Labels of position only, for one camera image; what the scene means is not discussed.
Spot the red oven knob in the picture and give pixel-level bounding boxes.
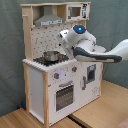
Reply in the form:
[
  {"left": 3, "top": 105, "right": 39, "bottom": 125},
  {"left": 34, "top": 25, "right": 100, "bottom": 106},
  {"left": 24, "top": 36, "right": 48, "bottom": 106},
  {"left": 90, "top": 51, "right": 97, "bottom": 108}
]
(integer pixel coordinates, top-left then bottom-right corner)
[
  {"left": 71, "top": 66, "right": 78, "bottom": 73},
  {"left": 54, "top": 73, "right": 60, "bottom": 79}
]

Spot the grey cupboard door handle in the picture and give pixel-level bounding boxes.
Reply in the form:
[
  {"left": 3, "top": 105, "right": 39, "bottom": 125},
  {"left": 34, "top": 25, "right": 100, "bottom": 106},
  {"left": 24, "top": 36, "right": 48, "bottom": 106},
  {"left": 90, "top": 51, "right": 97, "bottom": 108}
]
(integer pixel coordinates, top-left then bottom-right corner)
[{"left": 82, "top": 76, "right": 86, "bottom": 90}]

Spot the grey range hood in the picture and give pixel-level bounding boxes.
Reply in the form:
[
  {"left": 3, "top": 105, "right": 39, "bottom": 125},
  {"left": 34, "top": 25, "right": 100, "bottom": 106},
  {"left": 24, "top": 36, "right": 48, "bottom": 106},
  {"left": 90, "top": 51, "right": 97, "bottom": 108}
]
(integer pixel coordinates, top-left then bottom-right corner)
[{"left": 35, "top": 5, "right": 64, "bottom": 27}]

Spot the grey toy ice dispenser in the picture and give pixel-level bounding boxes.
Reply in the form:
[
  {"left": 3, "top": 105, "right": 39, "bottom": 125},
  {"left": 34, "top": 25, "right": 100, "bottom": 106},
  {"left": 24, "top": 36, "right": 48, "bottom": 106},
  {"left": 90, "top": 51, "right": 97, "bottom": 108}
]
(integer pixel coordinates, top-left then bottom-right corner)
[{"left": 87, "top": 65, "right": 96, "bottom": 83}]

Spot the toy oven door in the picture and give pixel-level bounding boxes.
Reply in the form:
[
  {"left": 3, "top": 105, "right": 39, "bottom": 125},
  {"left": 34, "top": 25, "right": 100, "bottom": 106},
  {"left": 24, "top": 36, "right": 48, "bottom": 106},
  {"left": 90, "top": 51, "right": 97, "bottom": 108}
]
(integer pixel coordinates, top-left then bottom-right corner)
[{"left": 55, "top": 81, "right": 74, "bottom": 111}]

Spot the red right oven knob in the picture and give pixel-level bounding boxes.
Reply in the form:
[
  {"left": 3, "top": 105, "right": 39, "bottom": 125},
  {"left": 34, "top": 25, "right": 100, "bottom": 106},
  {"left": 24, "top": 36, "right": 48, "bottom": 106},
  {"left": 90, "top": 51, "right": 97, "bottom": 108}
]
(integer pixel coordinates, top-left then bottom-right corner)
[{"left": 71, "top": 66, "right": 78, "bottom": 73}]

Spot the silver toy pot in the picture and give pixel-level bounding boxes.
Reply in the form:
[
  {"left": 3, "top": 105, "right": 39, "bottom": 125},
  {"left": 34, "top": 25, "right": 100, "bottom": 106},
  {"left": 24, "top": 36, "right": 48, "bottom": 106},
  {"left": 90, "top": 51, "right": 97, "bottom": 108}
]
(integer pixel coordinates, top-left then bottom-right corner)
[{"left": 44, "top": 51, "right": 60, "bottom": 61}]

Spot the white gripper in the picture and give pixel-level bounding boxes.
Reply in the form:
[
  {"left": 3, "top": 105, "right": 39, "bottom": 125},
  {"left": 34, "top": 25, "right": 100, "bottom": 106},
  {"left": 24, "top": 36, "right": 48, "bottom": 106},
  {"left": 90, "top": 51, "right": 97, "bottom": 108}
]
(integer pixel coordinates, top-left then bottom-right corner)
[{"left": 57, "top": 31, "right": 73, "bottom": 59}]

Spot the toy microwave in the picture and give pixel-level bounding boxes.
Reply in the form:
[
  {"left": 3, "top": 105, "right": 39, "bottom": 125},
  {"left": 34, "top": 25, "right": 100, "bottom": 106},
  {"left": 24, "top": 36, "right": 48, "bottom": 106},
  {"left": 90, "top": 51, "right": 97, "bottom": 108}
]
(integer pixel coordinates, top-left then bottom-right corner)
[{"left": 67, "top": 3, "right": 90, "bottom": 21}]

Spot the wooden toy kitchen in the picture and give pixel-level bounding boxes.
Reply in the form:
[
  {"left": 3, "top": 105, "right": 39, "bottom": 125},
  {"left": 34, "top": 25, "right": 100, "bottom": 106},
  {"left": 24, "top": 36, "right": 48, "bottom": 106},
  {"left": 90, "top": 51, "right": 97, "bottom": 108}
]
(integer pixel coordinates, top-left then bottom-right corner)
[{"left": 22, "top": 3, "right": 103, "bottom": 127}]

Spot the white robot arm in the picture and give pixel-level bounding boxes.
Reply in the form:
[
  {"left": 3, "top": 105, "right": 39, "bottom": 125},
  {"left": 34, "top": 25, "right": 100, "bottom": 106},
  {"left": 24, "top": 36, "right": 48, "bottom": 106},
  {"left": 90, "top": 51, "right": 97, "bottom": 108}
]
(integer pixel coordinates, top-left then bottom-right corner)
[{"left": 57, "top": 24, "right": 128, "bottom": 63}]

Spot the red left oven knob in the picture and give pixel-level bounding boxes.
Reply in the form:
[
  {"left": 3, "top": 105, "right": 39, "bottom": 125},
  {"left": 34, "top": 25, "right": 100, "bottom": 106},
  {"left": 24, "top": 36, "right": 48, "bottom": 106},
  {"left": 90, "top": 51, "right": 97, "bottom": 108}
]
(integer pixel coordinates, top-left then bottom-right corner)
[{"left": 54, "top": 73, "right": 60, "bottom": 79}]

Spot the black toy stovetop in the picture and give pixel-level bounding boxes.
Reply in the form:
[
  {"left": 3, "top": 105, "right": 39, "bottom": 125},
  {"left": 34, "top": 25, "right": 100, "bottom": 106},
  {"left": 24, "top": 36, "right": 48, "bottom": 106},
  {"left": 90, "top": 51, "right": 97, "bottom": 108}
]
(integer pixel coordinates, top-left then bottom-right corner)
[{"left": 34, "top": 54, "right": 68, "bottom": 66}]

